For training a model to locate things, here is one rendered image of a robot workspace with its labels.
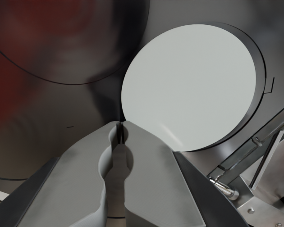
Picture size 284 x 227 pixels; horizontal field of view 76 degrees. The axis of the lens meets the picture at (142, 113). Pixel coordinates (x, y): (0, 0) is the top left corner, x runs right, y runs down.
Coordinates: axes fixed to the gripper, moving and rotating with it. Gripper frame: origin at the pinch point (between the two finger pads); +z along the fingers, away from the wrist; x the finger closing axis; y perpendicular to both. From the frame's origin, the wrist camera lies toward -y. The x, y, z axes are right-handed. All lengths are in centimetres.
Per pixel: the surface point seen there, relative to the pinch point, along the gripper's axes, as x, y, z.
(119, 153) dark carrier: -0.4, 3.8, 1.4
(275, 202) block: 16.8, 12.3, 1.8
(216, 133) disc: 7.7, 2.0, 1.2
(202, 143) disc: 6.7, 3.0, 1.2
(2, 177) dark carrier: -10.8, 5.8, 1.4
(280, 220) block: 16.8, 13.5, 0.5
